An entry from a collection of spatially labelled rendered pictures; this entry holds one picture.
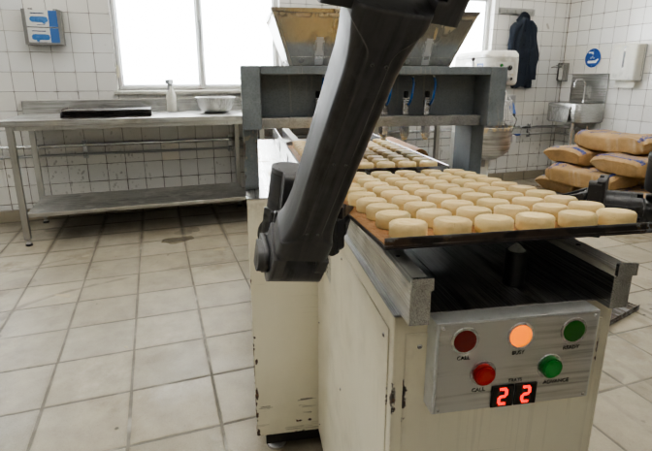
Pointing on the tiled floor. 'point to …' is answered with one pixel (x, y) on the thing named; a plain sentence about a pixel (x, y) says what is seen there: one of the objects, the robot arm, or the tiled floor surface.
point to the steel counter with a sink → (107, 201)
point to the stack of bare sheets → (623, 312)
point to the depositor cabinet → (281, 335)
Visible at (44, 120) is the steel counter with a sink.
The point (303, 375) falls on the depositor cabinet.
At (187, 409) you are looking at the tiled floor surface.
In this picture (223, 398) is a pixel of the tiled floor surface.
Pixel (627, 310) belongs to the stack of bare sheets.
